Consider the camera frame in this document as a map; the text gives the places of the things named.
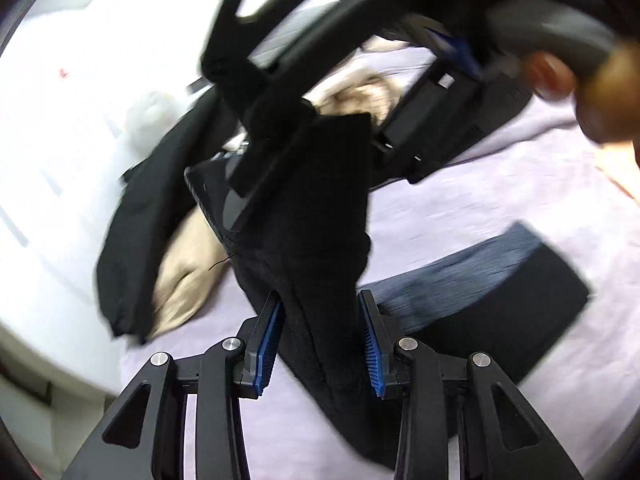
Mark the black jacket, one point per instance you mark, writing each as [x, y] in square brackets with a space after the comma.
[140, 220]

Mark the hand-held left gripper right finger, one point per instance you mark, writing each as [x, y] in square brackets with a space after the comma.
[372, 345]

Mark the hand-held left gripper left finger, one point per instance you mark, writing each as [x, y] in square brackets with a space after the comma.
[265, 345]

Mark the black pants with floral trim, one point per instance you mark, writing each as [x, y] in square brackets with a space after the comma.
[320, 240]

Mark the cream cloth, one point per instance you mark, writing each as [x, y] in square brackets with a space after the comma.
[620, 170]

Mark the person's right hand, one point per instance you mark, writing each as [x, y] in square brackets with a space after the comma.
[610, 105]

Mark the white fluffy object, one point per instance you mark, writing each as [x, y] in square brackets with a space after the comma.
[145, 120]

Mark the beige jacket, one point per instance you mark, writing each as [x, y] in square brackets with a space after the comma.
[185, 270]

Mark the lilac plush blanket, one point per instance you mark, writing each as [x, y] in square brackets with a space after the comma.
[500, 200]

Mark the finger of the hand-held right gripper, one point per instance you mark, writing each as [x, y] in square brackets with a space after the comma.
[440, 125]
[260, 105]

